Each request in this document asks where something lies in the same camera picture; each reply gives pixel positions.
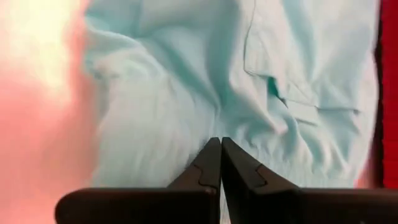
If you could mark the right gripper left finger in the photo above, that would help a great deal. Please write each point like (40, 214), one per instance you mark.
(155, 205)

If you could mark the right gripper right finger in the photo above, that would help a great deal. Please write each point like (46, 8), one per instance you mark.
(295, 205)

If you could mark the teal garment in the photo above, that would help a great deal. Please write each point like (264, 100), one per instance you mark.
(186, 93)

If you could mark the red plastic laundry bin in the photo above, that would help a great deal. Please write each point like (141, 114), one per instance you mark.
(391, 93)

